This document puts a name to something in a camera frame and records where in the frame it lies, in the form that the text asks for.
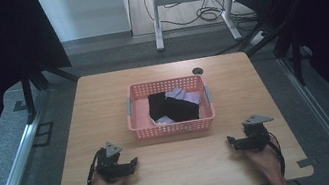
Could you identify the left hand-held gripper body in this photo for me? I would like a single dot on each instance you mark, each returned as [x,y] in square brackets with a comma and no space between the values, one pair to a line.
[110,165]

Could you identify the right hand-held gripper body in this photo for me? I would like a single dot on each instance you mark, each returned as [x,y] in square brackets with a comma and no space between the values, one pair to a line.
[256,136]

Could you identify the person's right hand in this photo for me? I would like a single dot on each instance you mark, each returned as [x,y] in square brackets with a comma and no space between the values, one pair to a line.
[266,160]

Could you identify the pink plastic basket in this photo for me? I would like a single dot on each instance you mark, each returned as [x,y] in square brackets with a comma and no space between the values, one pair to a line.
[138,117]

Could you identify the lavender sock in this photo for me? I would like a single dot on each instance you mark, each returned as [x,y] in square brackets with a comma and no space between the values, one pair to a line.
[165,120]
[185,95]

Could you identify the large black sock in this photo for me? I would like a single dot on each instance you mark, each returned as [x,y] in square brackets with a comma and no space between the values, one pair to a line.
[182,109]

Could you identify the small black sock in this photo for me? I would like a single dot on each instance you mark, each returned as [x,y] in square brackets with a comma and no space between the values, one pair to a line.
[156,104]

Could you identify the black round table grommet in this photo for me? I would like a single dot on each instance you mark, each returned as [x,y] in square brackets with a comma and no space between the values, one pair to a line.
[197,71]

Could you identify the black metal stand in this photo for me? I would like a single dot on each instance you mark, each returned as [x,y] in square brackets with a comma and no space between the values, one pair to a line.
[28,91]
[295,50]

